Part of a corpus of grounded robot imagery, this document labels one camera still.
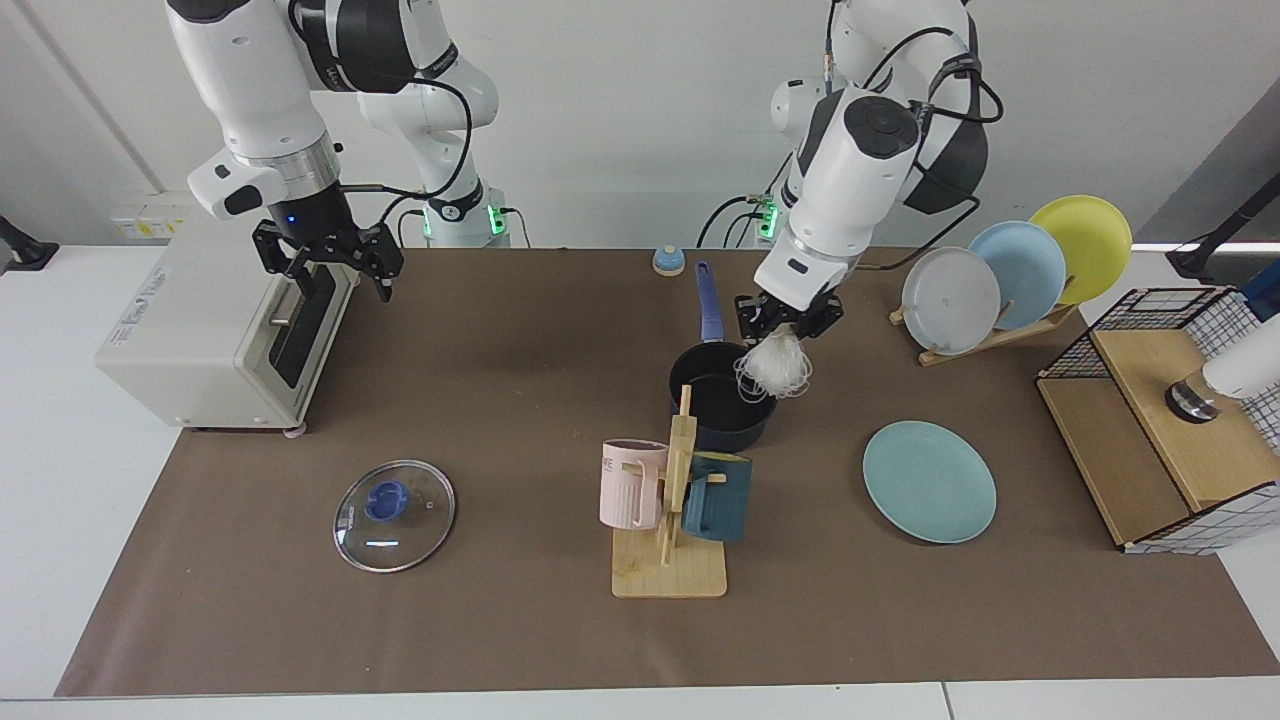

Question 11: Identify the white vermicelli bundle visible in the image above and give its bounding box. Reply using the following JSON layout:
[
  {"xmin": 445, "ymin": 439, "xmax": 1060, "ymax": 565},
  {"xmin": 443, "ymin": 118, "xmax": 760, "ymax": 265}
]
[{"xmin": 733, "ymin": 330, "xmax": 814, "ymax": 404}]

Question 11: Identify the glass lid with blue knob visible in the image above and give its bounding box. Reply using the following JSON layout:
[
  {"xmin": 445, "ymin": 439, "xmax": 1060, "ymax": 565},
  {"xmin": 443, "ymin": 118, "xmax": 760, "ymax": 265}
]
[{"xmin": 333, "ymin": 459, "xmax": 457, "ymax": 574}]

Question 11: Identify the wooden plate rack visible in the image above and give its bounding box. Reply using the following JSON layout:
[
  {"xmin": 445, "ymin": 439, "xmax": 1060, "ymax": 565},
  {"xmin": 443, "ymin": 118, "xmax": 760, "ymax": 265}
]
[{"xmin": 889, "ymin": 302, "xmax": 1079, "ymax": 367}]

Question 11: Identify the grey plate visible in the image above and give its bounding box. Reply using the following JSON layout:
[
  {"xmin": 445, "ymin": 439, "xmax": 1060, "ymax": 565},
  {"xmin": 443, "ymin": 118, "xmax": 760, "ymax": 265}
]
[{"xmin": 901, "ymin": 246, "xmax": 1002, "ymax": 356}]

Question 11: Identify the green plate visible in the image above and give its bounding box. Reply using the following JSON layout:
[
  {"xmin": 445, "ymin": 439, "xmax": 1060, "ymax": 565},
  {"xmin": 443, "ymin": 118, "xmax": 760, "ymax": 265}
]
[{"xmin": 862, "ymin": 420, "xmax": 998, "ymax": 545}]

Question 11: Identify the light blue plate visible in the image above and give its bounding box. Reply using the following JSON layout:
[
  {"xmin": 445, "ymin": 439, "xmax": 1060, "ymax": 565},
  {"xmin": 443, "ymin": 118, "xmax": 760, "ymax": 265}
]
[{"xmin": 967, "ymin": 220, "xmax": 1068, "ymax": 332}]

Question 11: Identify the yellow plate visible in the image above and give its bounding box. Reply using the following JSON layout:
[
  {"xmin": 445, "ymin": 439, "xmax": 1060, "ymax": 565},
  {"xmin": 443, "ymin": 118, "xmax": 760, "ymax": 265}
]
[{"xmin": 1028, "ymin": 194, "xmax": 1134, "ymax": 306}]

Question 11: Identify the pale toaster oven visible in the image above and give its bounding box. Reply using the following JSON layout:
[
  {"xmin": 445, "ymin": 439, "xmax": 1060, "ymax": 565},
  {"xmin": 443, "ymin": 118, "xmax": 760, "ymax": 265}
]
[{"xmin": 95, "ymin": 205, "xmax": 363, "ymax": 439}]

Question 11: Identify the dark teal cup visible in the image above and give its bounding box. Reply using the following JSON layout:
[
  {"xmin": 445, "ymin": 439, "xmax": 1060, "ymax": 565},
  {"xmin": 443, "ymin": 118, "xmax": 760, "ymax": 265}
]
[{"xmin": 681, "ymin": 452, "xmax": 754, "ymax": 544}]

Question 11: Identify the pink cup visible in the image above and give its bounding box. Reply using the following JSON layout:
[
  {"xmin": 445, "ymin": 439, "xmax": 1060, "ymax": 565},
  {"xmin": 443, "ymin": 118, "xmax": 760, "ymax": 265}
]
[{"xmin": 599, "ymin": 438, "xmax": 669, "ymax": 531}]

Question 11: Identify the wooden cup stand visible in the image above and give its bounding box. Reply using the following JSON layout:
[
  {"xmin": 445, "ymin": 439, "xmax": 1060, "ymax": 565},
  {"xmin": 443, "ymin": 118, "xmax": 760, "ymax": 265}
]
[{"xmin": 611, "ymin": 384, "xmax": 729, "ymax": 599}]

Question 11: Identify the brown table cloth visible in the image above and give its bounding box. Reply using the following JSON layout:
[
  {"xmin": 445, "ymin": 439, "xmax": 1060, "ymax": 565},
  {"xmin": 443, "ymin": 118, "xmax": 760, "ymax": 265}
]
[{"xmin": 55, "ymin": 247, "xmax": 1280, "ymax": 699}]

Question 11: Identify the white cylinder with dark end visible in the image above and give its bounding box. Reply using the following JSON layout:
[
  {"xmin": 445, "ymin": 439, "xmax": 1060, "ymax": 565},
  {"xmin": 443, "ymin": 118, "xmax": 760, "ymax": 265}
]
[{"xmin": 1165, "ymin": 318, "xmax": 1280, "ymax": 423}]

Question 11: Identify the dark blue object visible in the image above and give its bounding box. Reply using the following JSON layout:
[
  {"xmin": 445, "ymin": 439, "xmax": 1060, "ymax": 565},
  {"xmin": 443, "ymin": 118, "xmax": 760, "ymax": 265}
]
[{"xmin": 1240, "ymin": 262, "xmax": 1280, "ymax": 321}]

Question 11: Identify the black pot with blue handle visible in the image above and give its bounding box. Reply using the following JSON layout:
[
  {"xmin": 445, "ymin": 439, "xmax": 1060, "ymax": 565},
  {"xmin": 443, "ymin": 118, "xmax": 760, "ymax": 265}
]
[{"xmin": 668, "ymin": 261, "xmax": 780, "ymax": 454}]

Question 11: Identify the white wall outlet strip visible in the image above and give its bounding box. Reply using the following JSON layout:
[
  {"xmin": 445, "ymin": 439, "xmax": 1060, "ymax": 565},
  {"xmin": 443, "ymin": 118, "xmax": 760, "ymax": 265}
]
[{"xmin": 108, "ymin": 205, "xmax": 193, "ymax": 241}]

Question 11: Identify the black clamp mount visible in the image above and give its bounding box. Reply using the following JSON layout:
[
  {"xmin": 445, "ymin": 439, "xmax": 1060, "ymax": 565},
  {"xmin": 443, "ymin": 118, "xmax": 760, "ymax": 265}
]
[{"xmin": 0, "ymin": 215, "xmax": 59, "ymax": 273}]

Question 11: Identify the wire basket with wooden floor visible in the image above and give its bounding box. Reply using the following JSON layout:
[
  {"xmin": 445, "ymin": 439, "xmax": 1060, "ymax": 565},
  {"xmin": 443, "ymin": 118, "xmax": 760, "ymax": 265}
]
[{"xmin": 1036, "ymin": 286, "xmax": 1280, "ymax": 556}]

